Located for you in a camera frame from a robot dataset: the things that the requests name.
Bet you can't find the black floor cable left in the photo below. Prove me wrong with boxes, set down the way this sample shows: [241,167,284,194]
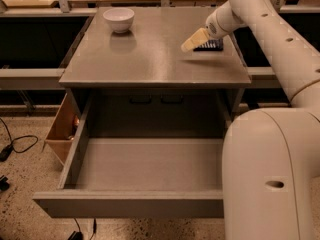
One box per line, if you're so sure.
[0,117,40,163]

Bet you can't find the black plug at edge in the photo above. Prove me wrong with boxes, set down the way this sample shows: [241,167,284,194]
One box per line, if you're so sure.
[0,175,10,191]

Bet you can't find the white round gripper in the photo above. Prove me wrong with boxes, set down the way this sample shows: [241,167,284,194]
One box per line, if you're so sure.
[181,1,246,52]

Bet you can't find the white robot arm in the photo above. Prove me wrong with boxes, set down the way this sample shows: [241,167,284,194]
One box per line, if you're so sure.
[181,0,320,240]

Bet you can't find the open grey top drawer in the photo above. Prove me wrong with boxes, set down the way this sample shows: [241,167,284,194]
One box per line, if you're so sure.
[33,92,228,218]

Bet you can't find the brown cardboard box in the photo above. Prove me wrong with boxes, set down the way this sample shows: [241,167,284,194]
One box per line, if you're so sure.
[45,95,79,165]

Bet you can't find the black cable under drawer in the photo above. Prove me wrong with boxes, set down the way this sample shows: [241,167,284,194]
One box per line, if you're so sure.
[67,217,98,240]

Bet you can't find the grey metal cabinet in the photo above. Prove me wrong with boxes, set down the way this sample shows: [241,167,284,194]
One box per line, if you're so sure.
[60,7,250,138]

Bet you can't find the white ceramic bowl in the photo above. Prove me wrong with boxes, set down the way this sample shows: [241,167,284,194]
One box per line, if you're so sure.
[103,8,135,33]

